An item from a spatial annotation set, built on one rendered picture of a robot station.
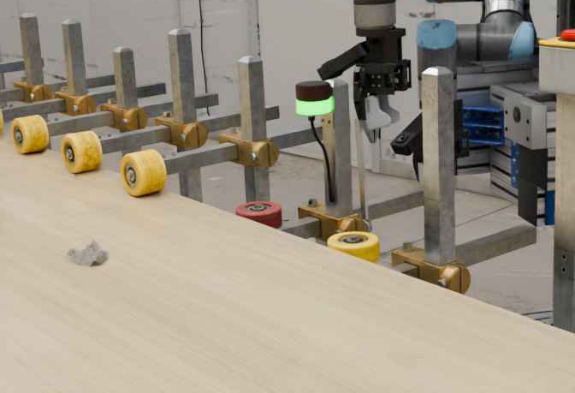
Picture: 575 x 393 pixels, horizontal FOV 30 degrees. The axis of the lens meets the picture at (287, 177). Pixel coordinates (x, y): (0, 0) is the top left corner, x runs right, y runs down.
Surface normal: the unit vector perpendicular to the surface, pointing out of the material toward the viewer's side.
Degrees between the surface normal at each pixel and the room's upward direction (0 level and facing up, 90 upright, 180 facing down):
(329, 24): 90
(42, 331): 0
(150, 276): 0
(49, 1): 90
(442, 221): 90
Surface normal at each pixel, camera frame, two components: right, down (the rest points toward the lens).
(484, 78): 0.22, 0.24
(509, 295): -0.05, -0.97
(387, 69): -0.53, 0.25
